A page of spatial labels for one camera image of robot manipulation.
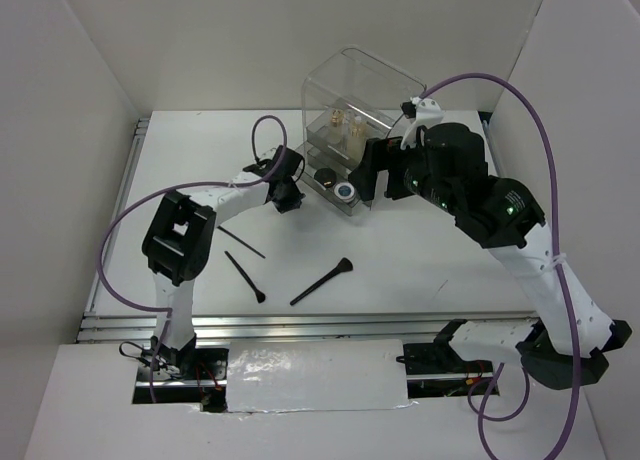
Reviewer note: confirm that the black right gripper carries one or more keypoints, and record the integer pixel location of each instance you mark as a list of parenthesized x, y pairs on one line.
[(413, 146)]

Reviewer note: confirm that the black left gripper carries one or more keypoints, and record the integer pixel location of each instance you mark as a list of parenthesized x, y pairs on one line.
[(294, 200)]

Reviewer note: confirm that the cream foundation bottle gold collar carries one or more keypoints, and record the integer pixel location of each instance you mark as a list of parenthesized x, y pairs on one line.
[(356, 138)]

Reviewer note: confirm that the small gold cap bottle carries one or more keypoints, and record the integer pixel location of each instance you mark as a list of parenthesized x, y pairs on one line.
[(335, 127)]

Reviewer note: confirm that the blue round jar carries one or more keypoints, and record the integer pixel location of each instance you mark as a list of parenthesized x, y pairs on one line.
[(345, 191)]

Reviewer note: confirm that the black round compact jar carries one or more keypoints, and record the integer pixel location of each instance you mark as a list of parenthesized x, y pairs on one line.
[(326, 177)]

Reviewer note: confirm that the clear acrylic makeup organizer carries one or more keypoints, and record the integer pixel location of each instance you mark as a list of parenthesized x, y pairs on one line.
[(353, 96)]

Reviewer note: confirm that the black thin makeup brush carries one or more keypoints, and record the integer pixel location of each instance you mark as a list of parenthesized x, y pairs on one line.
[(241, 242)]

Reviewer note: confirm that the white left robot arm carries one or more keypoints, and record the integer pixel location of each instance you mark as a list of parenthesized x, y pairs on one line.
[(178, 242)]

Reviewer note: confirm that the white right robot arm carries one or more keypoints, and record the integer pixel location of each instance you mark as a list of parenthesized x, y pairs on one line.
[(567, 341)]

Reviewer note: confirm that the black fan makeup brush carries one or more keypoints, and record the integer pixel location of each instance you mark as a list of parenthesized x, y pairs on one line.
[(343, 266)]

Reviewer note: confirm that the black small makeup brush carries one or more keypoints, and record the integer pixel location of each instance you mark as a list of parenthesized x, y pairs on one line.
[(260, 296)]

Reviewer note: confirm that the aluminium frame rail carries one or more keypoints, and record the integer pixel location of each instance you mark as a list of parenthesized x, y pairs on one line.
[(209, 328)]

